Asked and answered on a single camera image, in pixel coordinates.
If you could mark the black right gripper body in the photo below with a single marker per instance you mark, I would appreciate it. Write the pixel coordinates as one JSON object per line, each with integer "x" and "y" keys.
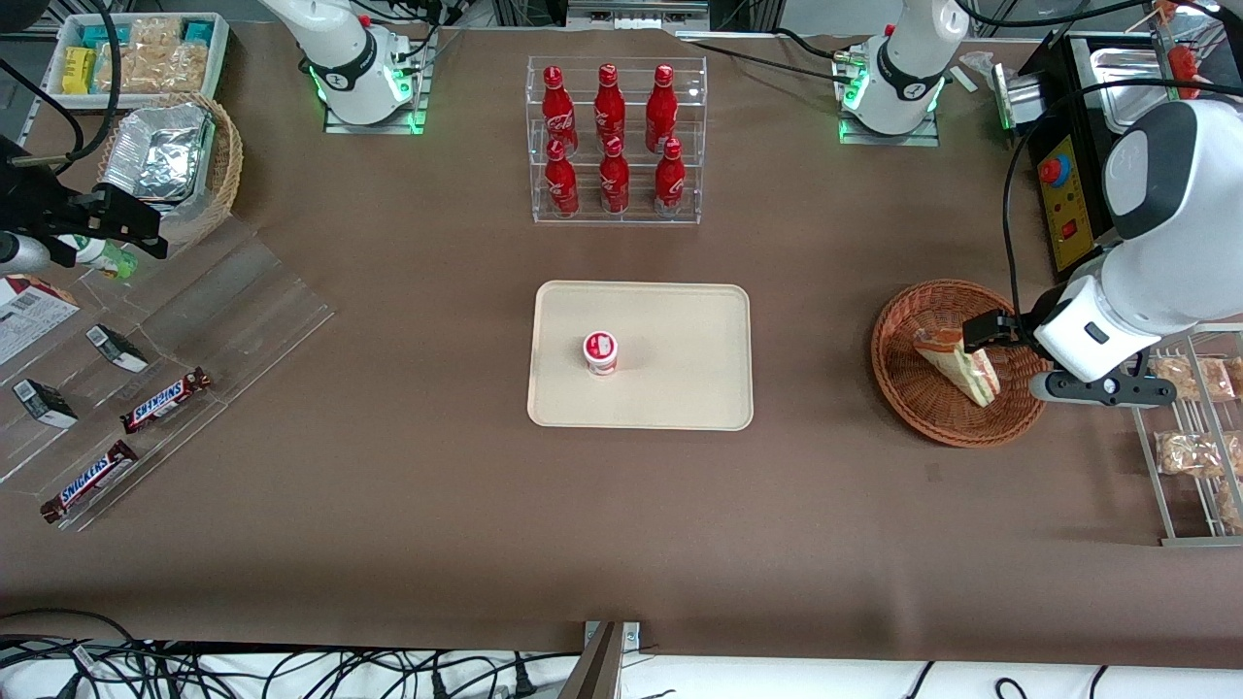
{"x": 31, "y": 207}

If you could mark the triangle sandwich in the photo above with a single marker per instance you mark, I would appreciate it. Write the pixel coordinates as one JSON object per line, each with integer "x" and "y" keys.
{"x": 957, "y": 374}

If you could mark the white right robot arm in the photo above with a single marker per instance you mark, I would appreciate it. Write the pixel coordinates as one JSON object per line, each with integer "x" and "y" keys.
{"x": 340, "y": 58}

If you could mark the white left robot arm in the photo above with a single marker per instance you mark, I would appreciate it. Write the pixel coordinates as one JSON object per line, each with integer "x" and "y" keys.
{"x": 1185, "y": 243}

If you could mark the light wicker basket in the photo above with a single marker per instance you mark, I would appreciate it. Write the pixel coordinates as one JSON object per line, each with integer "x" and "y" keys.
{"x": 225, "y": 165}

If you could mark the brown wicker basket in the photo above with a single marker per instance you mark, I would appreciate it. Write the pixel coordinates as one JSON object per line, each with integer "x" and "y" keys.
{"x": 913, "y": 413}

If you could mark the beige plastic tray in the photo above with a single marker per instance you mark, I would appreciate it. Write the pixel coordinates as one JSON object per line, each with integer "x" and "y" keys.
{"x": 680, "y": 359}

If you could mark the green bottle white cap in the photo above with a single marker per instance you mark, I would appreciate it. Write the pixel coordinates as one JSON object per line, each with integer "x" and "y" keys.
{"x": 112, "y": 262}

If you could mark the silver foil container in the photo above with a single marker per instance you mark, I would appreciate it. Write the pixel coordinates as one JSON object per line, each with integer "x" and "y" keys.
{"x": 155, "y": 155}

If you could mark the white carton with barcode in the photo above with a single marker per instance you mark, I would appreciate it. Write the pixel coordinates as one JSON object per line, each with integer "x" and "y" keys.
{"x": 29, "y": 320}

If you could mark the small black box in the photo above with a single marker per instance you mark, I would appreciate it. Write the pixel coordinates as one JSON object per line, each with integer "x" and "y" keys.
{"x": 44, "y": 404}
{"x": 118, "y": 349}

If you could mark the clear bag of pastry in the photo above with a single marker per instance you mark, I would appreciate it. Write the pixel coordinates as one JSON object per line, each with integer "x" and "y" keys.
{"x": 1231, "y": 505}
{"x": 1190, "y": 379}
{"x": 1190, "y": 453}

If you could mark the yellow snack packet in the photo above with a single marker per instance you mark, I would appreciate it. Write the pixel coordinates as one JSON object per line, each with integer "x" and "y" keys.
{"x": 78, "y": 70}

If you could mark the clear acrylic stepped display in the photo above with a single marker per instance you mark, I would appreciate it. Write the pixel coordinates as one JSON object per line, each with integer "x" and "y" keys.
{"x": 243, "y": 301}

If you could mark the clear bag of crackers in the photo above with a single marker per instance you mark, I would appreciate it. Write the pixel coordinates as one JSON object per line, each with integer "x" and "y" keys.
{"x": 155, "y": 32}
{"x": 155, "y": 70}

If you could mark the teal snack packet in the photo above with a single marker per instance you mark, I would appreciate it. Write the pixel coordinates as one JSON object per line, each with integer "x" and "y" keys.
{"x": 102, "y": 36}
{"x": 198, "y": 32}

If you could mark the brown Snickers bar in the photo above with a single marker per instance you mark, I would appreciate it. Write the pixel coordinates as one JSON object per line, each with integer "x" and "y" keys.
{"x": 89, "y": 482}
{"x": 165, "y": 401}

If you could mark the white plastic bin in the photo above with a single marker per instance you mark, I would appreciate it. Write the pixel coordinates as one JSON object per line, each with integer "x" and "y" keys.
{"x": 221, "y": 39}

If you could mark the black food warmer case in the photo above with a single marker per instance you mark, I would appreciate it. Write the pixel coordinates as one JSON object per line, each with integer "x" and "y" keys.
{"x": 1073, "y": 97}

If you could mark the crumpled clear plastic wrapper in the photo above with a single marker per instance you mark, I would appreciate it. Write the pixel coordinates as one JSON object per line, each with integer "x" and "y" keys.
{"x": 983, "y": 66}

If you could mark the red sausage skewer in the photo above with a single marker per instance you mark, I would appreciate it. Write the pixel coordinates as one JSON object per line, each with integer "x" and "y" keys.
{"x": 1178, "y": 66}

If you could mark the red cola bottle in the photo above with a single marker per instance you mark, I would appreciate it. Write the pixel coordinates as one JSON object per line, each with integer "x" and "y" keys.
{"x": 661, "y": 107}
{"x": 669, "y": 183}
{"x": 558, "y": 107}
{"x": 609, "y": 105}
{"x": 614, "y": 181}
{"x": 561, "y": 183}

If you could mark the clear acrylic bottle rack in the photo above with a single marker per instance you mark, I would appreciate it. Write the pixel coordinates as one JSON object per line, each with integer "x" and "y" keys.
{"x": 636, "y": 219}

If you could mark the red white yogurt cup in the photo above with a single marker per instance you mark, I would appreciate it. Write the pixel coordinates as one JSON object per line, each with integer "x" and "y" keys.
{"x": 601, "y": 354}

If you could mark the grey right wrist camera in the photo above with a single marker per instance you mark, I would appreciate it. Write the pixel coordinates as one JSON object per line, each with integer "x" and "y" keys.
{"x": 19, "y": 254}

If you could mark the dark grey left wrist camera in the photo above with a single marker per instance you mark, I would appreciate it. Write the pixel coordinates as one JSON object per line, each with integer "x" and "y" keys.
{"x": 1107, "y": 389}

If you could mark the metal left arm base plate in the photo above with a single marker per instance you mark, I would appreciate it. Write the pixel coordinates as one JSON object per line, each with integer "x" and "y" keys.
{"x": 889, "y": 140}

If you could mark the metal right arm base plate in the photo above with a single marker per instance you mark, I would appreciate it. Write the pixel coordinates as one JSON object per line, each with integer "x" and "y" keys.
{"x": 374, "y": 128}

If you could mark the aluminium frame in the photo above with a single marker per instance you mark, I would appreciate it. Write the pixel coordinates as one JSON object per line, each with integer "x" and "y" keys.
{"x": 636, "y": 10}

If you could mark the metal table edge bracket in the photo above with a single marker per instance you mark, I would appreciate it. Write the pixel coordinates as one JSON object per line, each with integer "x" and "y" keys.
{"x": 597, "y": 670}

